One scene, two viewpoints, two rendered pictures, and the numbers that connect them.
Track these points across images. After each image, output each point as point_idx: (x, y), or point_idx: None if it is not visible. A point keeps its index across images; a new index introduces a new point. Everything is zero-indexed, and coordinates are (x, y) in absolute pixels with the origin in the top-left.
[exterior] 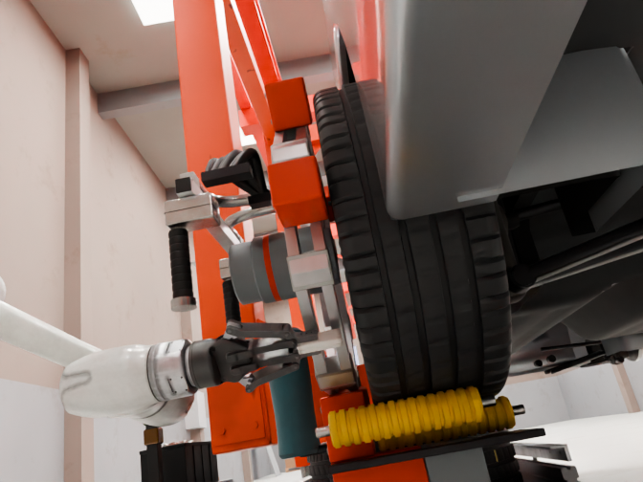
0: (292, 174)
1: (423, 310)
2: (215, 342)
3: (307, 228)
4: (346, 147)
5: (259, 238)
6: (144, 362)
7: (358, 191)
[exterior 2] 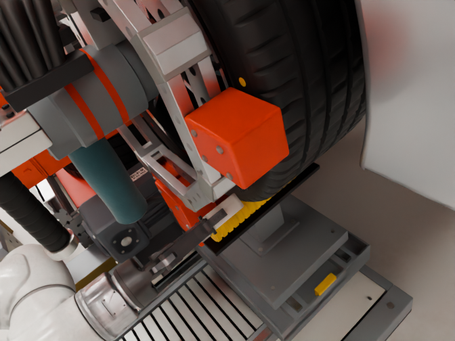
0: (260, 145)
1: (307, 166)
2: (153, 277)
3: (114, 55)
4: (284, 57)
5: (59, 89)
6: (97, 337)
7: (300, 116)
